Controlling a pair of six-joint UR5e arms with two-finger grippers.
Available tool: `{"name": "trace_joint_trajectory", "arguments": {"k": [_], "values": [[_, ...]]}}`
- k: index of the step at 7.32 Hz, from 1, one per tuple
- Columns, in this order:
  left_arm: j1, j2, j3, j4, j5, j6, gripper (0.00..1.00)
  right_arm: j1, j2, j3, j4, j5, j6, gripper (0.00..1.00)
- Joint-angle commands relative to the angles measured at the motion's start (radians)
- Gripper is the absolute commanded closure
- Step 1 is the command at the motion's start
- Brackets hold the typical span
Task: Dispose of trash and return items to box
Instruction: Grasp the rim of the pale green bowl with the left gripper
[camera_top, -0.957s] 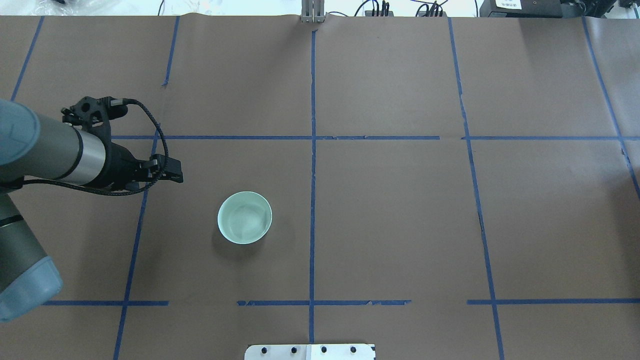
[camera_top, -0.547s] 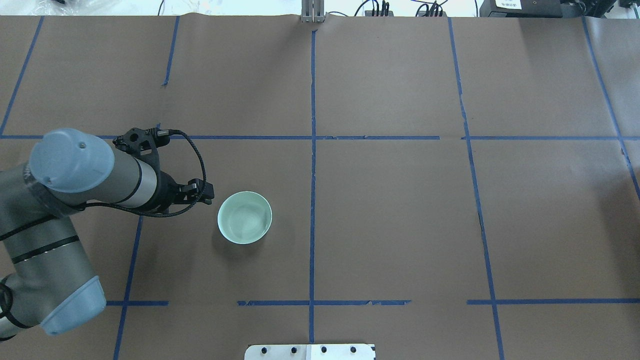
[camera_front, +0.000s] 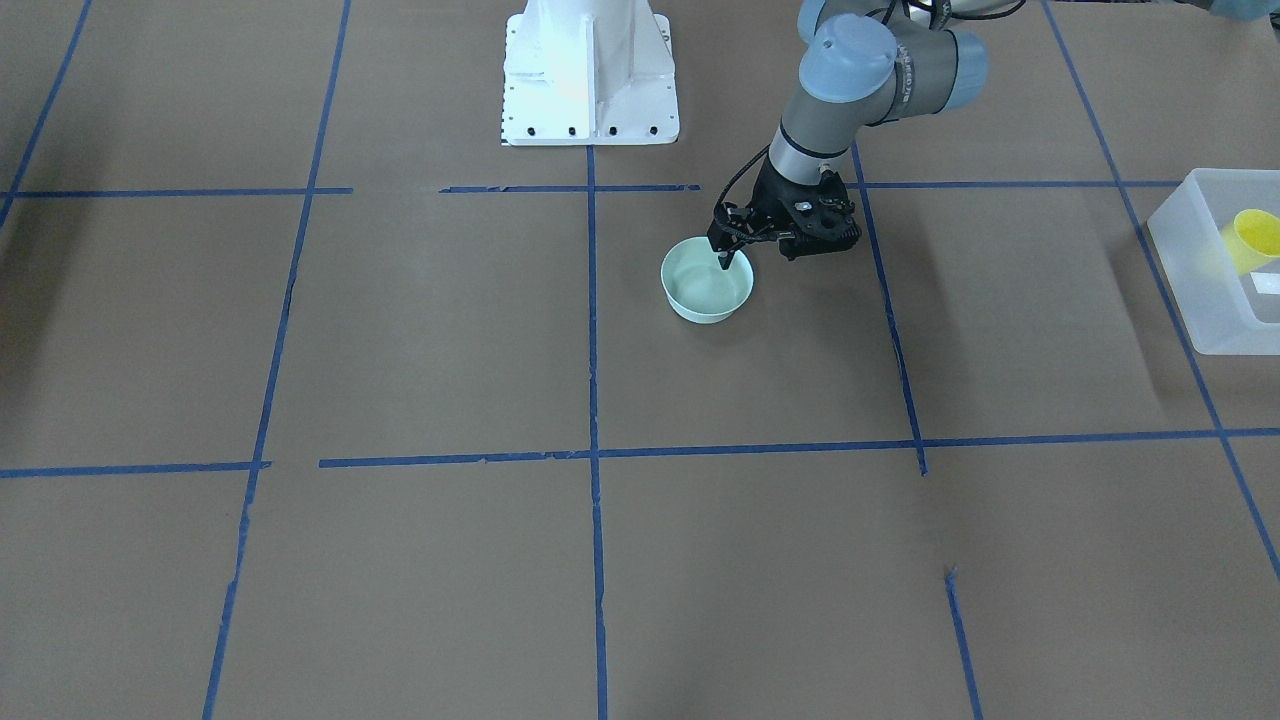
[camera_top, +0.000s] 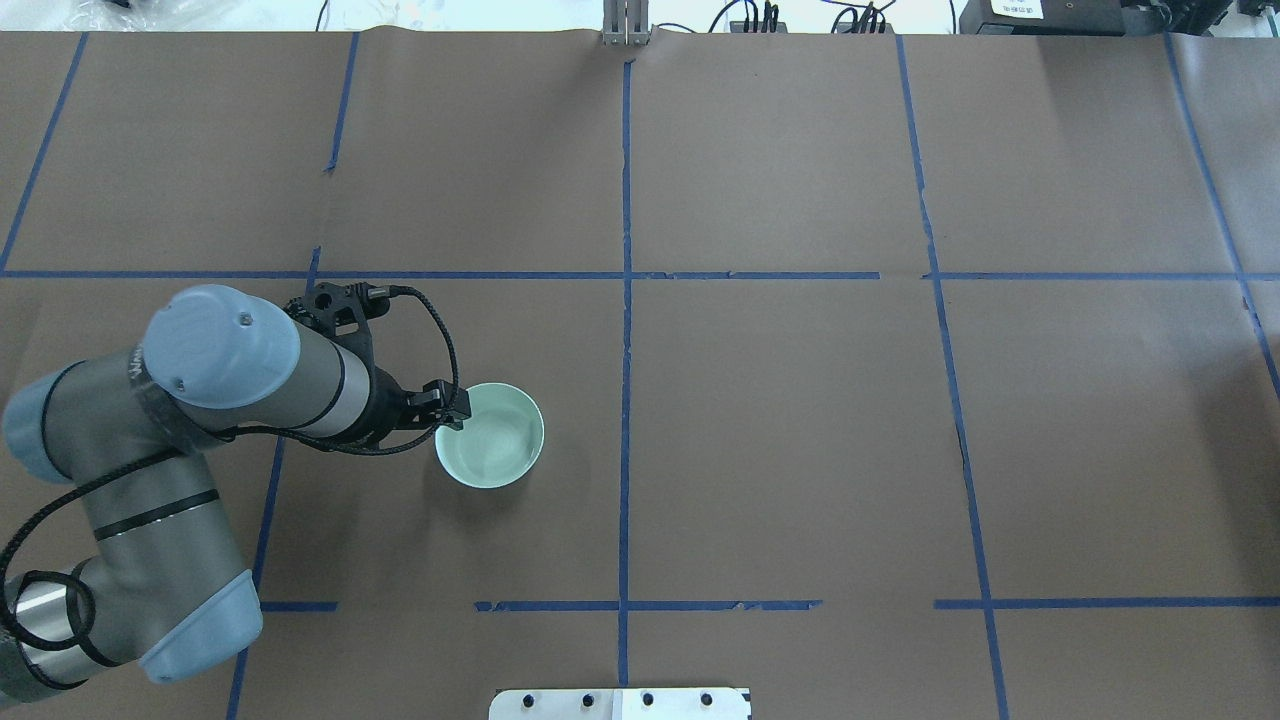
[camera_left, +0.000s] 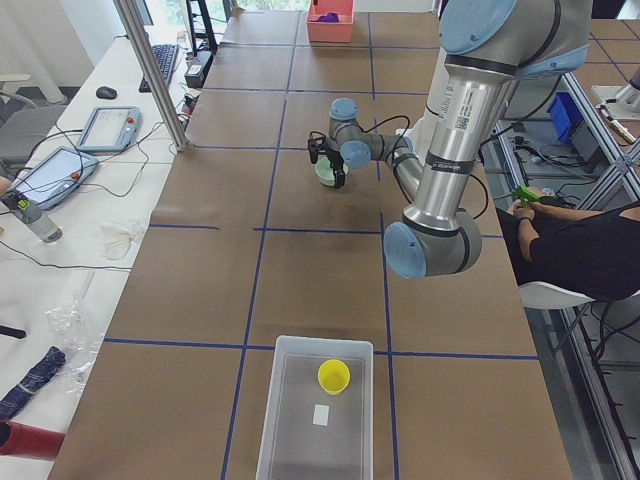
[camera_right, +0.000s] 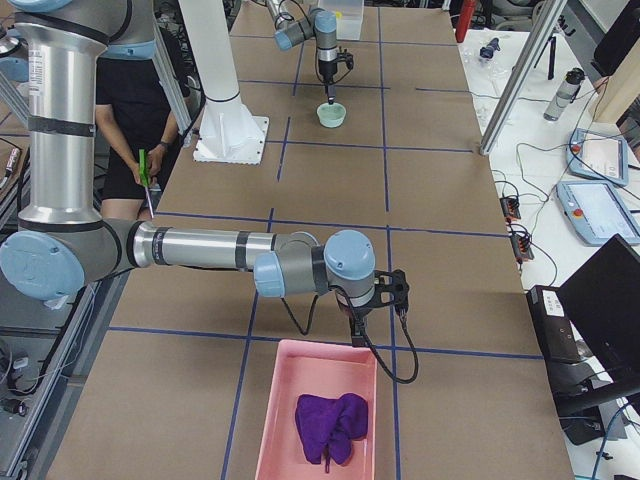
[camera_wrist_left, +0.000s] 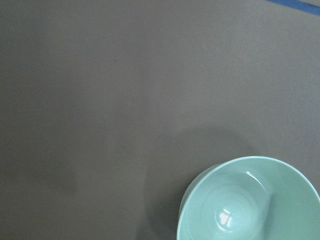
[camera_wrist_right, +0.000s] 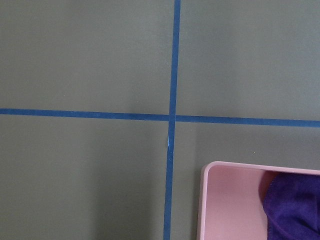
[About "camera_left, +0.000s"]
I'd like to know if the upper teach pendant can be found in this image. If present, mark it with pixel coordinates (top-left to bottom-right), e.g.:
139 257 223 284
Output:
76 106 141 155

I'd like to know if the clear water bottle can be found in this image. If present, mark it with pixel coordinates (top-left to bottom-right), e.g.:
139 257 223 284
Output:
1 189 63 243

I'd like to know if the aluminium frame post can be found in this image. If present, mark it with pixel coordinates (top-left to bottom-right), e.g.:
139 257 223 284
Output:
113 0 188 152

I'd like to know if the white crumpled cloth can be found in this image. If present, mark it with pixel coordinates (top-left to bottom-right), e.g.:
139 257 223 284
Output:
99 220 147 260

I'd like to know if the black computer mouse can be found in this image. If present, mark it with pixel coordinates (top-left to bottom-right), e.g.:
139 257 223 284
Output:
95 86 118 100

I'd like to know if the pink plastic bin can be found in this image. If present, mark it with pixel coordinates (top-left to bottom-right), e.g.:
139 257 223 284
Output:
306 0 354 43

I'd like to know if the crumpled clear plastic wrap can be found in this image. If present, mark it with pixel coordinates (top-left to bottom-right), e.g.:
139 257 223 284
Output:
45 299 104 394

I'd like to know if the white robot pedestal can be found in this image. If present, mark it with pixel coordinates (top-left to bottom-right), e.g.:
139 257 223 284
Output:
404 50 449 164

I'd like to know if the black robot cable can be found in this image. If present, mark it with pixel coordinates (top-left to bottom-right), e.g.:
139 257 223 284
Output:
359 114 491 221

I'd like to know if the yellow plastic cup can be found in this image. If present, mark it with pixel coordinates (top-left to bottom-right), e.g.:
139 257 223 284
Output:
317 359 351 396

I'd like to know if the folded blue umbrella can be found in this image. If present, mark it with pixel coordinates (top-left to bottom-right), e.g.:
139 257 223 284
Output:
1 346 66 420

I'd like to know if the black keyboard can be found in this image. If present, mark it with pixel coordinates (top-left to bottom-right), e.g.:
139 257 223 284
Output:
151 44 180 86

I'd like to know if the black power box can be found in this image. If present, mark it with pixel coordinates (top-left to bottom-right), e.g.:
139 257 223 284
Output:
184 51 214 88

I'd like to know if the clear plastic bin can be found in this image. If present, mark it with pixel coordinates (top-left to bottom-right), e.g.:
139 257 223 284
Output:
256 335 374 479

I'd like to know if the red cylinder bottle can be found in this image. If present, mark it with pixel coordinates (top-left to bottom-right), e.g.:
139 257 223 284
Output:
1 420 65 461

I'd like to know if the white label in bin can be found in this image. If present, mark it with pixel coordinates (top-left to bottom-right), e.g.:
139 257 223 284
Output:
312 404 330 427

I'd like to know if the purple cloth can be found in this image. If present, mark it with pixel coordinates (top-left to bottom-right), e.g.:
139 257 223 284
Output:
316 12 340 23

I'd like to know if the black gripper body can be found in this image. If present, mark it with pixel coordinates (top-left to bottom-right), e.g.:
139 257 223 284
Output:
326 151 344 170

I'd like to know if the mint green bowl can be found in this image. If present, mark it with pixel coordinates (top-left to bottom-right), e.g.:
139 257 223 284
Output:
315 157 337 188

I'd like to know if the seated person in black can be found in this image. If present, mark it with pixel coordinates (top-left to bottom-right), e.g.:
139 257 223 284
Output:
496 188 639 301

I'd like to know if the blue storage bin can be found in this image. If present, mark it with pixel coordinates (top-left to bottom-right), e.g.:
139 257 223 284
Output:
546 92 583 145

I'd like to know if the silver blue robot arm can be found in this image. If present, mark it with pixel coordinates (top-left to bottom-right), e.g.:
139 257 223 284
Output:
324 1 592 279

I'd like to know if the white chair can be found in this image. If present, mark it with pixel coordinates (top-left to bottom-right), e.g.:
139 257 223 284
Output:
518 281 594 310

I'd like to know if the lower teach pendant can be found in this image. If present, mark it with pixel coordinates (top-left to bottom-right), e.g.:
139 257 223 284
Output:
11 147 99 210

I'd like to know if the teach pendant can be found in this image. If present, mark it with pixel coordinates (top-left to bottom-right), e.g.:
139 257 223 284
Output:
76 106 141 155
11 147 99 210

